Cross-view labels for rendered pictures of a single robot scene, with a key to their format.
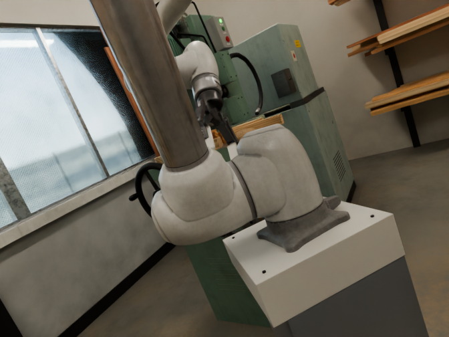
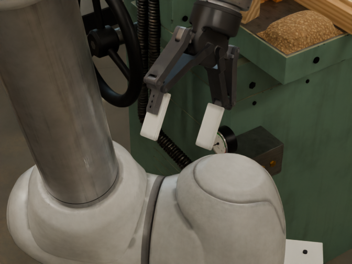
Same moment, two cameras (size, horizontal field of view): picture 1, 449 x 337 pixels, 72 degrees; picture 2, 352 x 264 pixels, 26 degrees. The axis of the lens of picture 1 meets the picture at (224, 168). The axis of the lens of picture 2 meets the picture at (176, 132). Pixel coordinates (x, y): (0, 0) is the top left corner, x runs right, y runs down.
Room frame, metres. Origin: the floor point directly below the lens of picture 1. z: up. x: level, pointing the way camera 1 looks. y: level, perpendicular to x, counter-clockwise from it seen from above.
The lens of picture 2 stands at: (-0.02, -0.29, 1.63)
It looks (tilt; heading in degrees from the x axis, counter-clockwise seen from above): 38 degrees down; 18
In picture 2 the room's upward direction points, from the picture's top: straight up
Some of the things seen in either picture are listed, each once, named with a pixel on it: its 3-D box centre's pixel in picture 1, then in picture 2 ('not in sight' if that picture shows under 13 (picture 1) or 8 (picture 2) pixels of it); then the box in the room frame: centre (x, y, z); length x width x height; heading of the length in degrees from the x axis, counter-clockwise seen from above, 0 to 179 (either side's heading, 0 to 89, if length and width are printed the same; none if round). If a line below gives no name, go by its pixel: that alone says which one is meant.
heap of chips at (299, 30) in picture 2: (242, 134); (300, 24); (1.25, -0.12, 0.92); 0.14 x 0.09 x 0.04; 142
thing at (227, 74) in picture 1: (222, 68); not in sight; (1.59, -0.18, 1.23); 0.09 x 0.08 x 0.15; 142
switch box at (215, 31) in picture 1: (219, 34); not in sight; (1.68, -0.23, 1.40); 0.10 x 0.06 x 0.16; 142
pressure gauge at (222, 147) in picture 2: not in sight; (224, 144); (1.18, 0.00, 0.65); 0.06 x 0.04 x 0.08; 52
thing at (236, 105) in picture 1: (235, 108); not in sight; (1.56, -0.16, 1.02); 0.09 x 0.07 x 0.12; 52
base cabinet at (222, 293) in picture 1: (250, 233); (260, 137); (1.61, 0.00, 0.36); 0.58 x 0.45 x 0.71; 142
